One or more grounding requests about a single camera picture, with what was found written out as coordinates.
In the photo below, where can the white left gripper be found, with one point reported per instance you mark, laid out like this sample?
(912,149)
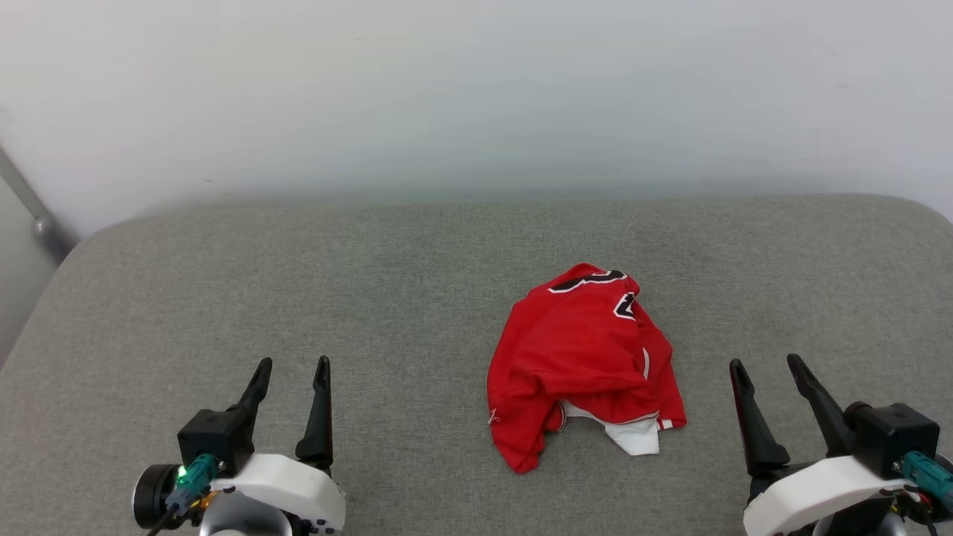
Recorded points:
(298,487)

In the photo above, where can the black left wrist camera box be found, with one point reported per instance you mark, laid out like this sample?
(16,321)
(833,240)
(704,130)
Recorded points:
(216,439)

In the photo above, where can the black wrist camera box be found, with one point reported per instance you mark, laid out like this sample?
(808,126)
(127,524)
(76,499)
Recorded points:
(216,439)
(890,435)

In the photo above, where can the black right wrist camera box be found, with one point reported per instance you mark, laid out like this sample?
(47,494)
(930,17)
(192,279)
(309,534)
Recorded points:
(890,435)

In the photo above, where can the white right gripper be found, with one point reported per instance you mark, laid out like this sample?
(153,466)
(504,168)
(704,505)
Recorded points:
(811,495)

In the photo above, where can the grey metal rod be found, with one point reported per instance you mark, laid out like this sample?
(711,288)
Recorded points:
(30,197)

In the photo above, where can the red basketball jersey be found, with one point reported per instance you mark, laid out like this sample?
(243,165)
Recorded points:
(581,350)

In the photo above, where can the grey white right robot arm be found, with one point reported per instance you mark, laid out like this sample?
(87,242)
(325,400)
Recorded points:
(856,521)

